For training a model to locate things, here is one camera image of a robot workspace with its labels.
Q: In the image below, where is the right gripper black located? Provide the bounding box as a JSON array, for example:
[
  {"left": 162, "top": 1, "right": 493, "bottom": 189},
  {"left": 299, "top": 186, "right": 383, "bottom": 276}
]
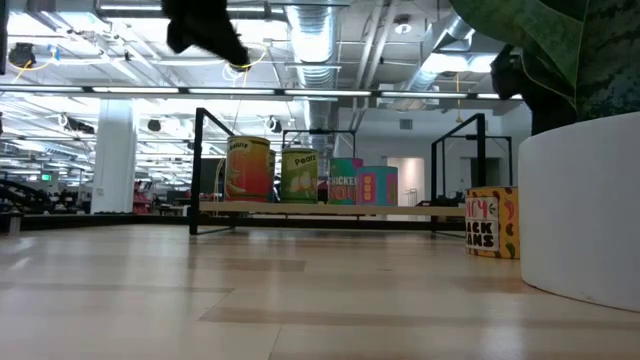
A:
[{"left": 491, "top": 45, "right": 579, "bottom": 136}]

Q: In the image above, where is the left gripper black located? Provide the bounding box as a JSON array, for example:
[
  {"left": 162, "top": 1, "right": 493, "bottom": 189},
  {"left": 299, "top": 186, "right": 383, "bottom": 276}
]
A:
[{"left": 162, "top": 0, "right": 250, "bottom": 69}]

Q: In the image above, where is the orange beans can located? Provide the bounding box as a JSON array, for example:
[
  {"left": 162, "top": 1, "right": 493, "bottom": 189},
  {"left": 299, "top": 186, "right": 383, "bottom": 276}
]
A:
[{"left": 224, "top": 135, "right": 272, "bottom": 203}]

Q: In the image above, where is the green pears can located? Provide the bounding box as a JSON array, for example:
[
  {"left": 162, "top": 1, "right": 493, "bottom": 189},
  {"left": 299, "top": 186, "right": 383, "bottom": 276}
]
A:
[{"left": 280, "top": 147, "right": 320, "bottom": 204}]

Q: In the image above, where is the yellow black beans can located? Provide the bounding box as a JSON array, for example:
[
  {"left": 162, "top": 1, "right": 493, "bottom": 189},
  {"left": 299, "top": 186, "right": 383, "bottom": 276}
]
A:
[{"left": 464, "top": 186, "right": 521, "bottom": 260}]

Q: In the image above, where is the teal can with pink panels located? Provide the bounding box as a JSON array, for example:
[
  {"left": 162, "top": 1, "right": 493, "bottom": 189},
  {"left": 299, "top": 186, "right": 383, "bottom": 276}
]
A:
[{"left": 355, "top": 165, "right": 400, "bottom": 207}]

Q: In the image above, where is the black-framed wooden shelf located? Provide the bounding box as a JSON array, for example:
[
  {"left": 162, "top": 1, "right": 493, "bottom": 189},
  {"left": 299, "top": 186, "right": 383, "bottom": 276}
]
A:
[{"left": 188, "top": 107, "right": 514, "bottom": 237}]

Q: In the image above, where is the long light strip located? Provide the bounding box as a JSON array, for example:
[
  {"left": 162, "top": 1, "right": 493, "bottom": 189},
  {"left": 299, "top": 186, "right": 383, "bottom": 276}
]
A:
[{"left": 0, "top": 84, "right": 524, "bottom": 102}]

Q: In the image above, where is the teal succulent in white pot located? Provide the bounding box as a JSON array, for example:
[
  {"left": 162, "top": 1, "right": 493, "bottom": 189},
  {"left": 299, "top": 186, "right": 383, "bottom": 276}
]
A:
[{"left": 448, "top": 0, "right": 640, "bottom": 314}]

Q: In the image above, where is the white pillar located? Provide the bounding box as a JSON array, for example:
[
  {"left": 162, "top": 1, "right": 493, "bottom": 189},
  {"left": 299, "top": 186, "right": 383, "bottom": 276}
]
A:
[{"left": 89, "top": 98, "right": 140, "bottom": 215}]

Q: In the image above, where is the silver ventilation duct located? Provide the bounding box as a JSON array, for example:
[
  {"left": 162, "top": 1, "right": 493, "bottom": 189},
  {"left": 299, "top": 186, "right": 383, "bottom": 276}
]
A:
[
  {"left": 284, "top": 0, "right": 346, "bottom": 151},
  {"left": 399, "top": 14, "right": 496, "bottom": 109}
]

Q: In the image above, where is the black aluminium table frame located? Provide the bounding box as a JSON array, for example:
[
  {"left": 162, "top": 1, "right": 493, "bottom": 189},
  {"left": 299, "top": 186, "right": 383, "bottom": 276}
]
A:
[{"left": 0, "top": 212, "right": 469, "bottom": 234}]

